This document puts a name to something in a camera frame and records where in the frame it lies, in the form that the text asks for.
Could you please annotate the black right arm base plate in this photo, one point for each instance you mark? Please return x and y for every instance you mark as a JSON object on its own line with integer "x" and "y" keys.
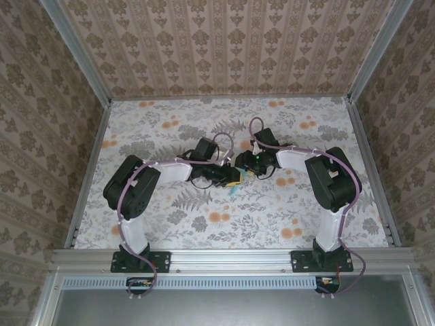
{"x": 299, "y": 261}

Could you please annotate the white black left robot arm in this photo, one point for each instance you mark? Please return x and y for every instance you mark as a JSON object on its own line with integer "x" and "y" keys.
{"x": 173, "y": 171}

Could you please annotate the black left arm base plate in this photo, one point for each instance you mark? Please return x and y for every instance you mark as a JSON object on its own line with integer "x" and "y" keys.
{"x": 163, "y": 261}

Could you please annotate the turquoise cloth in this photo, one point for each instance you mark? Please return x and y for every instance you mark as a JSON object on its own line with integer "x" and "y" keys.
{"x": 232, "y": 192}

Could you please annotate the aluminium frame post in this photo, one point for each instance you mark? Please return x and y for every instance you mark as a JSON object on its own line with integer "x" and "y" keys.
{"x": 77, "y": 51}
{"x": 377, "y": 51}

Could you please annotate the aluminium table side rail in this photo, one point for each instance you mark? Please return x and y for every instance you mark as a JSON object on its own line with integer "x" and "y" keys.
{"x": 89, "y": 169}
{"x": 372, "y": 169}

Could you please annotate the wide aluminium base rail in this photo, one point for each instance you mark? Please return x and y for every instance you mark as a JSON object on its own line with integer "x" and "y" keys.
{"x": 231, "y": 259}

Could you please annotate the grey metal sheet panel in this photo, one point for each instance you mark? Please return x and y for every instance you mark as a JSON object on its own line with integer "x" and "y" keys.
{"x": 231, "y": 309}

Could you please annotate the thin aluminium table rail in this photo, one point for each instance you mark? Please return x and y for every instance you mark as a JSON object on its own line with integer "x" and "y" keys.
{"x": 231, "y": 98}

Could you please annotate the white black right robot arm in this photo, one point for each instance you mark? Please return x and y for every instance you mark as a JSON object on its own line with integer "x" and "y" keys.
{"x": 292, "y": 159}

